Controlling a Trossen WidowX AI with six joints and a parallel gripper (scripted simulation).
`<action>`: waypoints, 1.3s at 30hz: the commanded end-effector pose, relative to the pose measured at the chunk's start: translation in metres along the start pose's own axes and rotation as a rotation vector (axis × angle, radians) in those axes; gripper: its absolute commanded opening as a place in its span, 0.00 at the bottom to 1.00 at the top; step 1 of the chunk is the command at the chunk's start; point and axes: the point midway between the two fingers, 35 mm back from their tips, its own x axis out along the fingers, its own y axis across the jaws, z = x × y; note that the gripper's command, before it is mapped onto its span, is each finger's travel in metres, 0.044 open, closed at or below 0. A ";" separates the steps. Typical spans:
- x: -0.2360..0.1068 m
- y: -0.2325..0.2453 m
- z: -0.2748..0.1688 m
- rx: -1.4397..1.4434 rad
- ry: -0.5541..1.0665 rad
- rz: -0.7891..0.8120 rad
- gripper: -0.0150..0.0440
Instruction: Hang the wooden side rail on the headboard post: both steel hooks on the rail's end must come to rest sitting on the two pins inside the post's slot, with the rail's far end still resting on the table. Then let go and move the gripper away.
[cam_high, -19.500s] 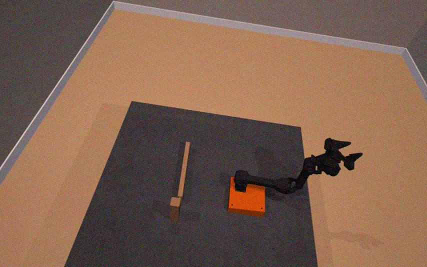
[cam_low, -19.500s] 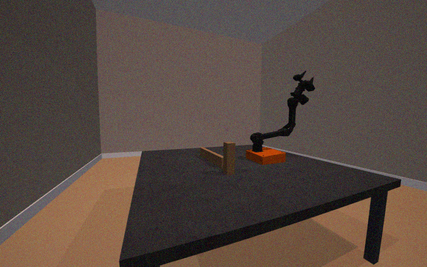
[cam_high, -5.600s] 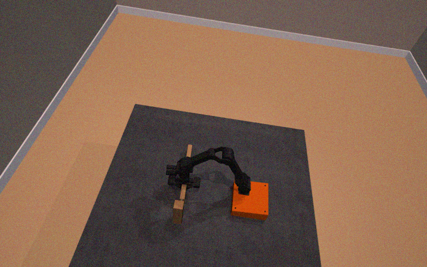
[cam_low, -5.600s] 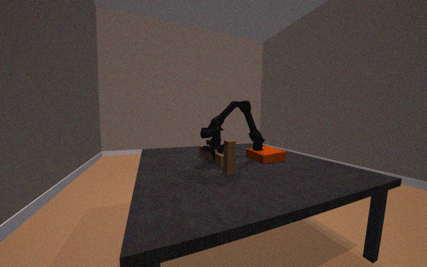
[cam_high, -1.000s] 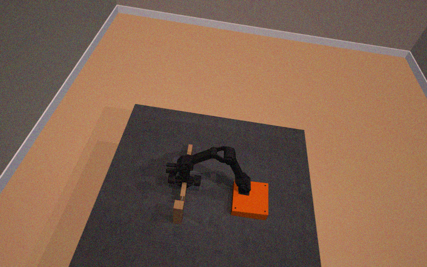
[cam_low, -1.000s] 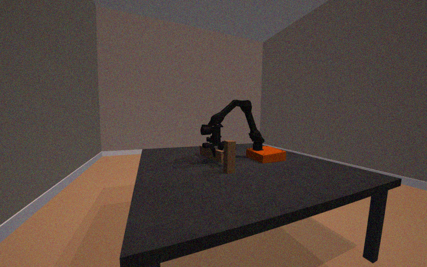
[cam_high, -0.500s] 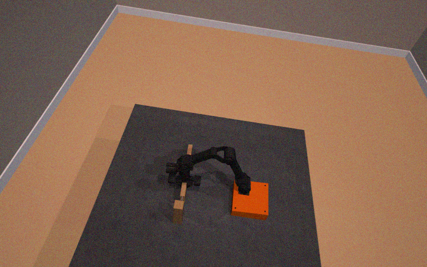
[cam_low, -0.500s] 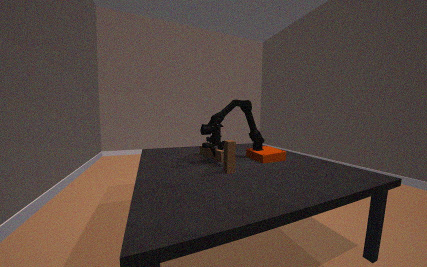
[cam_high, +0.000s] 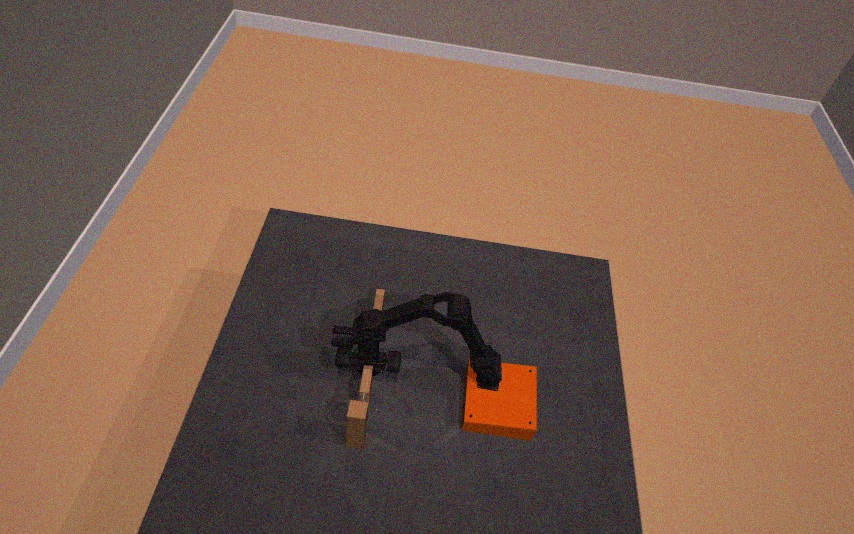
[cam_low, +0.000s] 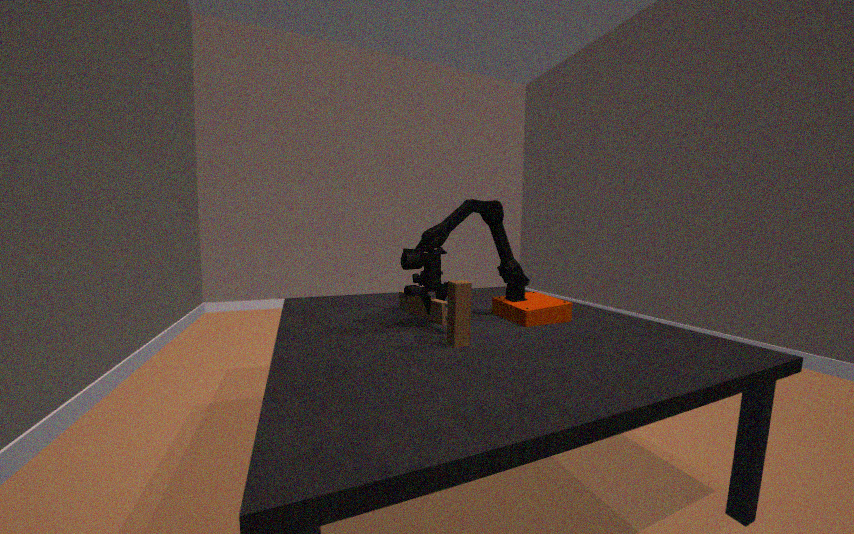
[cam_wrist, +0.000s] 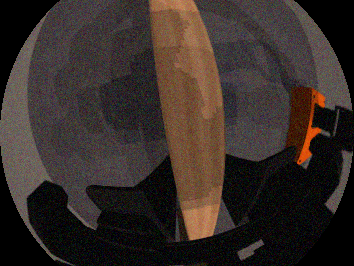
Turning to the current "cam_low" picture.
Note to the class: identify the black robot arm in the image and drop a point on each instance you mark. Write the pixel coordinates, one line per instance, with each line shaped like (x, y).
(492, 213)

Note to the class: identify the brown wooden post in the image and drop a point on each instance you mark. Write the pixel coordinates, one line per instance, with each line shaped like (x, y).
(459, 313)

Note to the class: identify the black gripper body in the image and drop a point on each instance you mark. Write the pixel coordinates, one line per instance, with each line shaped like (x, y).
(432, 282)

